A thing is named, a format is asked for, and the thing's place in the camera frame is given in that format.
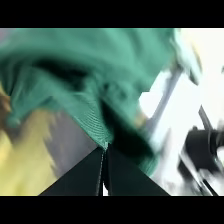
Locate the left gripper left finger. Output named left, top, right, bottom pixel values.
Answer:
left=39, top=146, right=107, bottom=197

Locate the silver frame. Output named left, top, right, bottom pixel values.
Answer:
left=143, top=65, right=185, bottom=134

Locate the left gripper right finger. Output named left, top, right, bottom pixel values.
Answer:
left=105, top=145, right=171, bottom=197

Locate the green T-shirt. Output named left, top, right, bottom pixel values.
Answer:
left=0, top=28, right=203, bottom=177

